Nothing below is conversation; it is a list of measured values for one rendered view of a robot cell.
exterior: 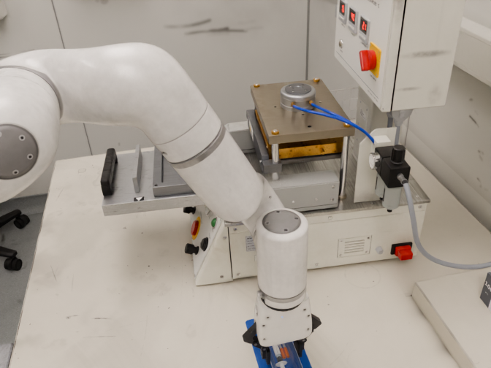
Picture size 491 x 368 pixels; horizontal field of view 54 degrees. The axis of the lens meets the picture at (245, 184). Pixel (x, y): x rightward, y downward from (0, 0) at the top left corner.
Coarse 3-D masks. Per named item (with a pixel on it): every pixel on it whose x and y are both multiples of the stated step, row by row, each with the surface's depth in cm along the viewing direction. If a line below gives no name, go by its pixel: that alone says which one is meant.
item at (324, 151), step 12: (288, 144) 105; (300, 144) 104; (312, 144) 104; (324, 144) 104; (336, 144) 104; (288, 156) 104; (300, 156) 105; (312, 156) 106; (324, 156) 106; (336, 156) 106
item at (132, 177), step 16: (128, 160) 120; (144, 160) 119; (128, 176) 114; (144, 176) 113; (128, 192) 108; (144, 192) 108; (112, 208) 105; (128, 208) 106; (144, 208) 106; (160, 208) 107
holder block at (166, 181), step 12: (156, 156) 116; (156, 168) 111; (168, 168) 114; (156, 180) 107; (168, 180) 109; (180, 180) 106; (156, 192) 105; (168, 192) 106; (180, 192) 106; (192, 192) 107
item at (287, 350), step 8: (280, 344) 96; (288, 344) 96; (272, 352) 95; (280, 352) 95; (288, 352) 95; (296, 352) 94; (272, 360) 93; (280, 360) 93; (288, 360) 93; (296, 360) 93
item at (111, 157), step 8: (112, 152) 115; (104, 160) 113; (112, 160) 113; (104, 168) 109; (112, 168) 111; (104, 176) 107; (112, 176) 110; (104, 184) 106; (104, 192) 107; (112, 192) 108
